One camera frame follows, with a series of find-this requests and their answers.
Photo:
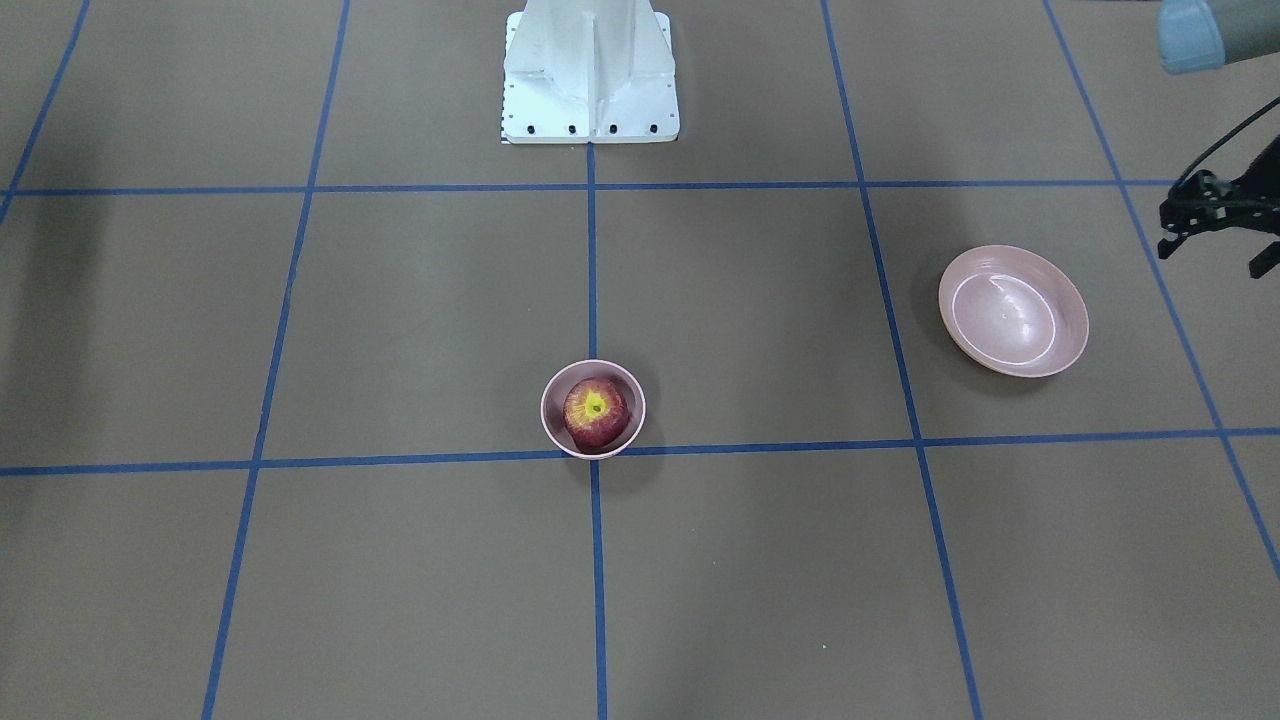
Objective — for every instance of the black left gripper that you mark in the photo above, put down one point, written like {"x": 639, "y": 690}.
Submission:
{"x": 1254, "y": 196}

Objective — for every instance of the red apple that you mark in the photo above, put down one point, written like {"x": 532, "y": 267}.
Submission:
{"x": 595, "y": 413}

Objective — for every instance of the pink bowl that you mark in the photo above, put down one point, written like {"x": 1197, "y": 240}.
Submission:
{"x": 556, "y": 389}

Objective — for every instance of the grey blue-capped left robot arm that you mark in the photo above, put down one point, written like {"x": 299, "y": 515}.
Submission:
{"x": 1193, "y": 37}

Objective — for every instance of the pink plate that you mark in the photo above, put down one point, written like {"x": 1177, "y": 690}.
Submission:
{"x": 1013, "y": 312}

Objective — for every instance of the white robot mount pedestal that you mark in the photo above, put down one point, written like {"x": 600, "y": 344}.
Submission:
{"x": 579, "y": 72}

